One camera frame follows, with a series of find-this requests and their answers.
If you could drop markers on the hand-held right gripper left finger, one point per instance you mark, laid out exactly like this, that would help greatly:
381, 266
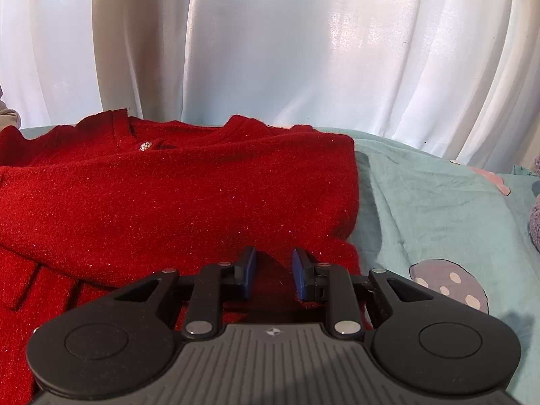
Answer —
249, 273

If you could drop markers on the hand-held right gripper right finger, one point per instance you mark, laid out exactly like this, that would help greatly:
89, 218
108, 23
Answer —
300, 275

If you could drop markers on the red knit sweater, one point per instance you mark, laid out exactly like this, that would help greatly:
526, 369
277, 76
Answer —
168, 198

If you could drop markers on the teal printed bed sheet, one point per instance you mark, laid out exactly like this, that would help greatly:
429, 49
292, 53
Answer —
443, 219

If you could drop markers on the white curtain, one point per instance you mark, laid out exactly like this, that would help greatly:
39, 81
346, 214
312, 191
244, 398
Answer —
270, 50

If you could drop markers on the purple plush toy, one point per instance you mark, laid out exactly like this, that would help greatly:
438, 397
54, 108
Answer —
535, 219

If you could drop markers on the beige plush toy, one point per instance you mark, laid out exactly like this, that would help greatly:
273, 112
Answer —
8, 119

